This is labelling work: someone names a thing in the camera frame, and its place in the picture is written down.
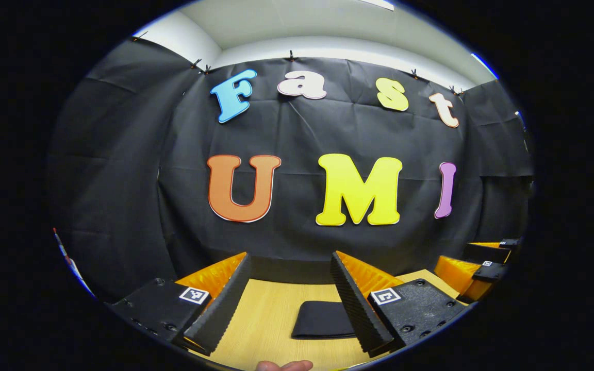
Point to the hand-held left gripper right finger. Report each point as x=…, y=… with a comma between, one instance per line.
x=356, y=309

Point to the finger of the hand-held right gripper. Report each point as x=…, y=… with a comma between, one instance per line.
x=454, y=273
x=488, y=252

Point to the black backdrop cloth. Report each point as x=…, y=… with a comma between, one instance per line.
x=286, y=129

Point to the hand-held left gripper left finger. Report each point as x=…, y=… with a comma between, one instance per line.
x=222, y=312

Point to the long ceiling light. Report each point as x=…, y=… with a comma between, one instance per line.
x=484, y=65
x=378, y=3

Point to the black jeans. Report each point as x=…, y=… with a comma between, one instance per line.
x=323, y=319

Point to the row of black cloth clips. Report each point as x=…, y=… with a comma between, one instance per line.
x=291, y=54

